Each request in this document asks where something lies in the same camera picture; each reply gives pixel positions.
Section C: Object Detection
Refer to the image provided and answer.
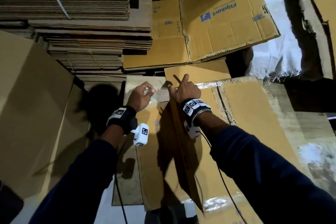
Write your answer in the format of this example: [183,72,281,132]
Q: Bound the person's left hand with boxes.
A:
[126,82,157,113]

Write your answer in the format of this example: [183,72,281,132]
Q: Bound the person's right hand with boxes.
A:
[167,73,202,104]

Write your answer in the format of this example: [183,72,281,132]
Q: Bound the clear tape roll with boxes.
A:
[143,86,157,98]

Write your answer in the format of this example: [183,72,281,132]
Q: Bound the yellow cardboard box blue marks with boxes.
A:
[135,58,305,224]

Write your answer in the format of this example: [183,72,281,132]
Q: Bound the person's left forearm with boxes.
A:
[29,126,125,224]

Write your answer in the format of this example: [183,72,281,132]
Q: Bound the person's right forearm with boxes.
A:
[197,112,336,224]

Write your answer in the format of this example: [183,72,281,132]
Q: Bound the stacks of flat cardboard bundles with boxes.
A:
[0,0,218,75]

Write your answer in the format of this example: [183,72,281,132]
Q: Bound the pile of brown cartons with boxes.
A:
[291,0,336,81]

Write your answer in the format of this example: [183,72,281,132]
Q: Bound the black left wrist band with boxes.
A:
[106,106,138,136]

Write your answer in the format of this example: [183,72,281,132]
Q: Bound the yellow carton with blue print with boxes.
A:
[180,0,281,63]

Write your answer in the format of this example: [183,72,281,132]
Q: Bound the white plastic sack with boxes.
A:
[247,0,305,80]

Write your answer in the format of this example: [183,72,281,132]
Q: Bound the plywood work board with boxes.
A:
[111,76,336,206]

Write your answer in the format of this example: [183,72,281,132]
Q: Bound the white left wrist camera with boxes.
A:
[132,122,150,147]

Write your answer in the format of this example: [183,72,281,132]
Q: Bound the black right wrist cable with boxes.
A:
[198,131,249,224]

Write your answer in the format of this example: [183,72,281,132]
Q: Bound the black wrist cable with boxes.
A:
[198,131,249,224]
[114,142,130,224]

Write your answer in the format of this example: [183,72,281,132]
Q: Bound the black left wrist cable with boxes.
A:
[114,142,130,224]

